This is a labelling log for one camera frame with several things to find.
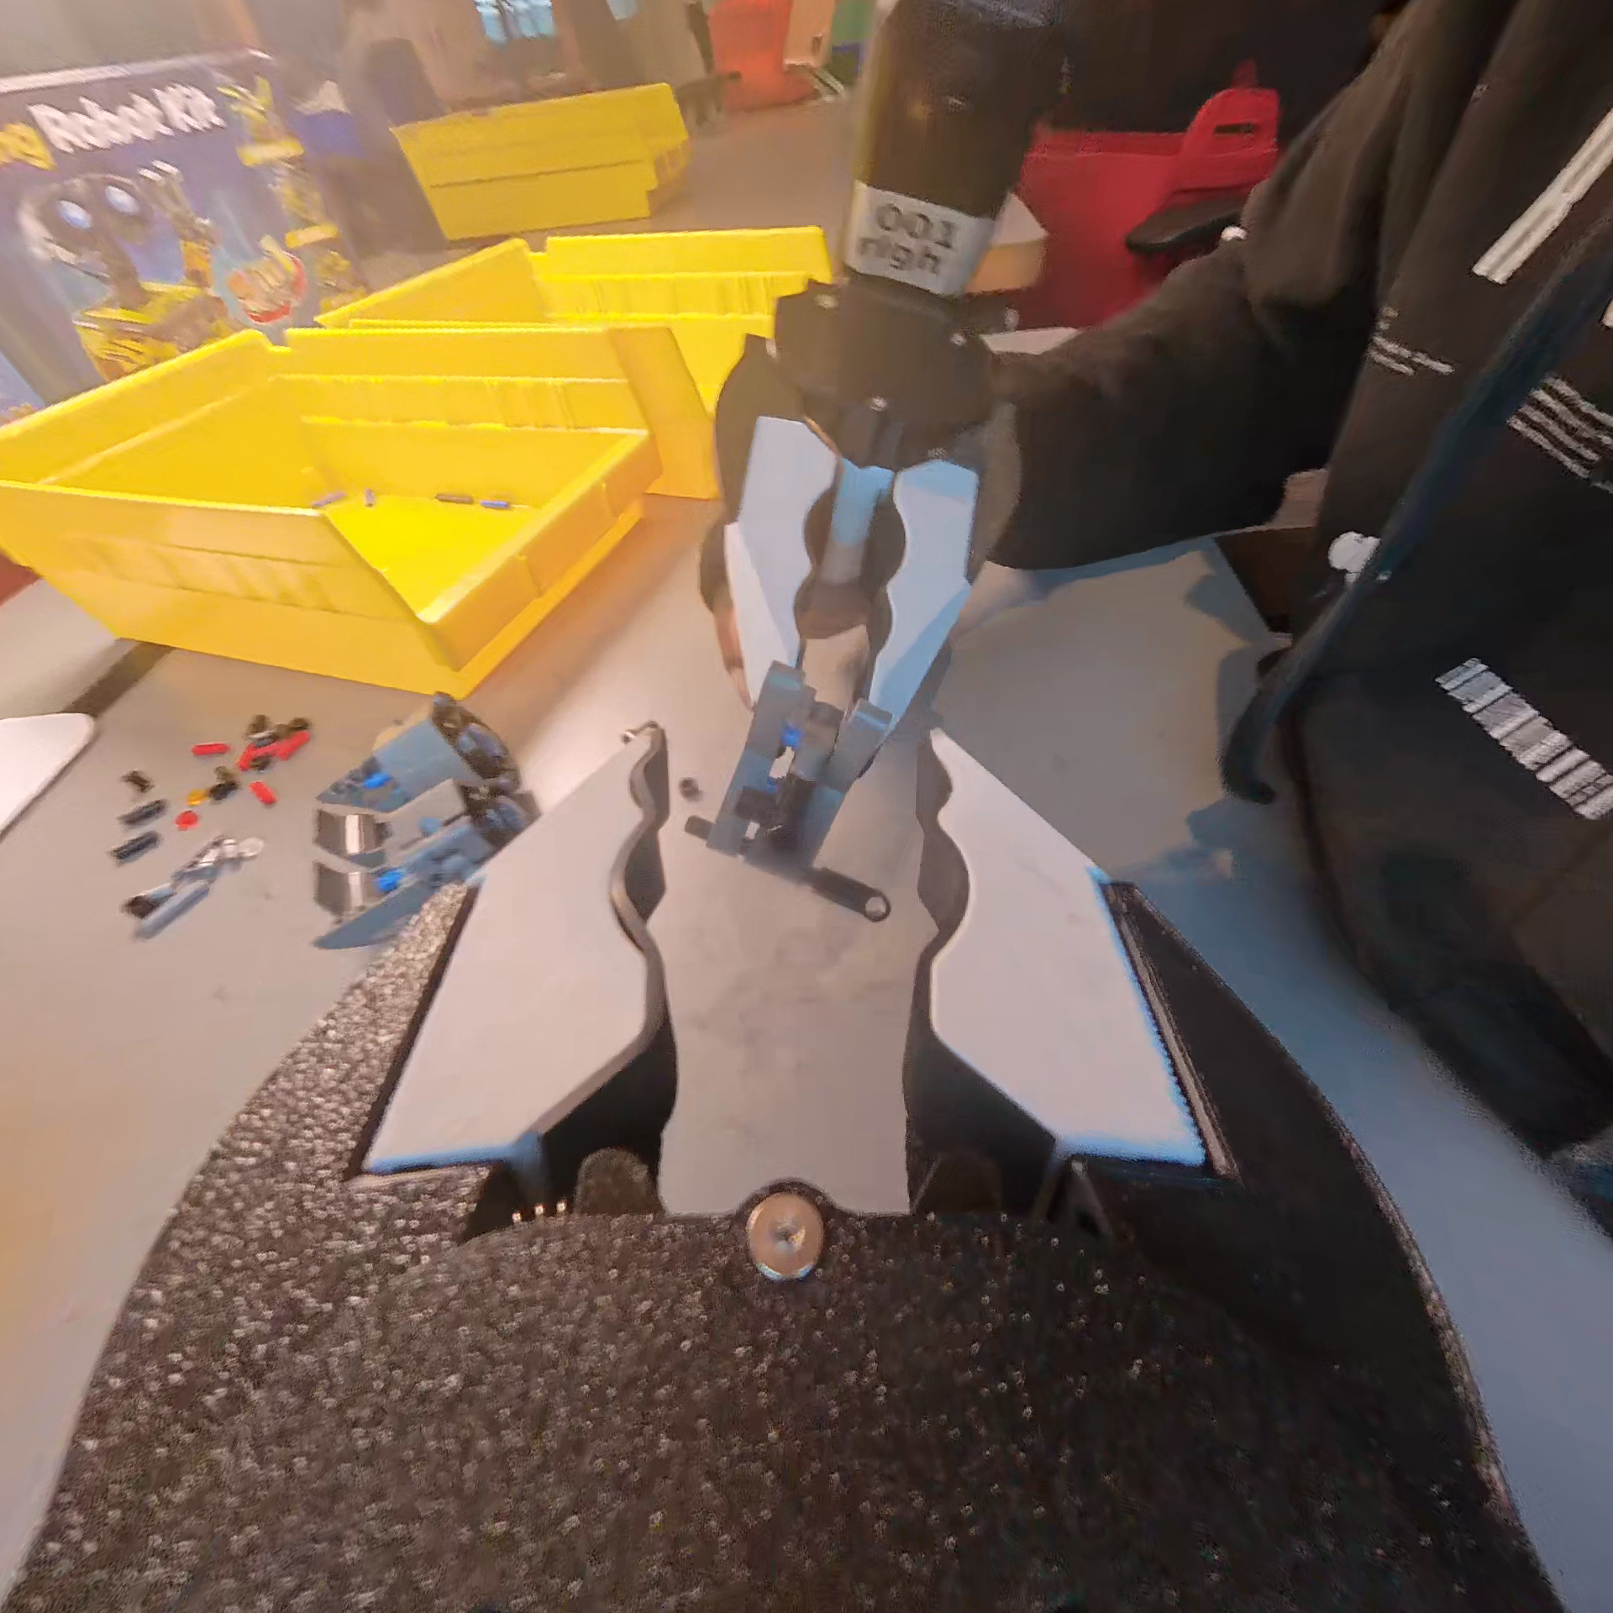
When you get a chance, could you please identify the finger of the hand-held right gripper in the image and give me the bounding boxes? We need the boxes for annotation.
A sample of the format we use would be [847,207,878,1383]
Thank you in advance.
[719,413,840,707]
[861,461,982,747]

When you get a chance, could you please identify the large red armchair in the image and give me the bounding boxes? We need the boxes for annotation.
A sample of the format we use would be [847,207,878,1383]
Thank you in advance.
[1016,60,1283,332]

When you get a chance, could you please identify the black brick assembly coloured pins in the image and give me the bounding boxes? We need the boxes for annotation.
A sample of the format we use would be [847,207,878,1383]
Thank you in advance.
[684,686,899,924]

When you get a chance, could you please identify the person's black hoodie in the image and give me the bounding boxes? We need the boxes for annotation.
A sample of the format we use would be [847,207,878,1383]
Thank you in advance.
[1220,0,1613,1164]

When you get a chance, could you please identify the red chair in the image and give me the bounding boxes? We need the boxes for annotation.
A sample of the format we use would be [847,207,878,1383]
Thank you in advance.
[709,0,811,111]

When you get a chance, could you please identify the small brick parts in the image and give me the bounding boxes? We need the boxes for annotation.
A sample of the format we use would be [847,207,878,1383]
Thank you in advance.
[110,714,315,941]

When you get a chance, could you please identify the grey twin engine brick model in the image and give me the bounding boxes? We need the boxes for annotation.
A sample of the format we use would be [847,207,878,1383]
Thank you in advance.
[308,693,540,951]

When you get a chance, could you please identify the grey desk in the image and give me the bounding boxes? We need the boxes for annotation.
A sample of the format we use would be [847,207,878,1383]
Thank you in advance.
[0,497,1613,1613]

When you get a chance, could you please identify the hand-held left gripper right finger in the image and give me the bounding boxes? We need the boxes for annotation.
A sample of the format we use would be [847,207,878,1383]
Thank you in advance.
[903,728,1208,1219]

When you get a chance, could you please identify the printed toy box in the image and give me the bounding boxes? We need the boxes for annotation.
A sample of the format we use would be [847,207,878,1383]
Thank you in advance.
[0,48,371,421]

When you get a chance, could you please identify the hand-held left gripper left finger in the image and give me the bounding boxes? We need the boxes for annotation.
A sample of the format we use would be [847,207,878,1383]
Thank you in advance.
[363,728,686,1217]

